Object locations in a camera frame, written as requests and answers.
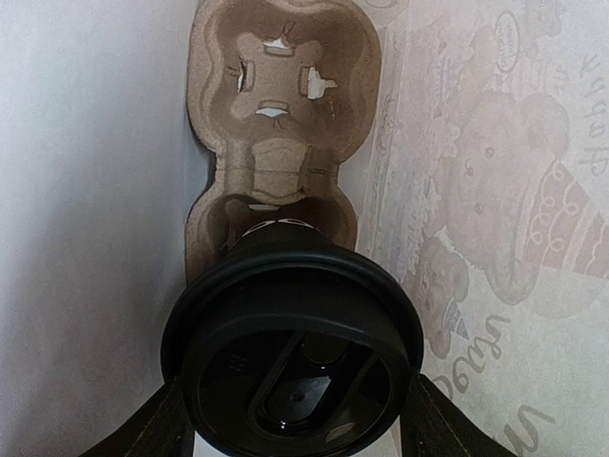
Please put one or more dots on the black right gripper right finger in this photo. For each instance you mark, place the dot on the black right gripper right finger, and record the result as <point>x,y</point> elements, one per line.
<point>431,425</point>

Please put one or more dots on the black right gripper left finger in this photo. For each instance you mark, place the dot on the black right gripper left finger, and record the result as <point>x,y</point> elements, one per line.
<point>160,427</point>

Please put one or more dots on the black plastic cup lid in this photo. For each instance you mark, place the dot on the black plastic cup lid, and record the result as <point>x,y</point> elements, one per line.
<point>302,353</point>

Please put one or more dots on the black paper coffee cup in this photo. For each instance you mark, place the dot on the black paper coffee cup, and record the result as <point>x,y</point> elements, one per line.
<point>280,235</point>

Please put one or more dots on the white paper takeout bag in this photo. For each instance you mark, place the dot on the white paper takeout bag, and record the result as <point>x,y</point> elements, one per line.
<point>482,186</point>

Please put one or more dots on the brown cardboard cup carrier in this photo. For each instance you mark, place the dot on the brown cardboard cup carrier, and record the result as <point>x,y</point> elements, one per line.
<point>282,93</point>

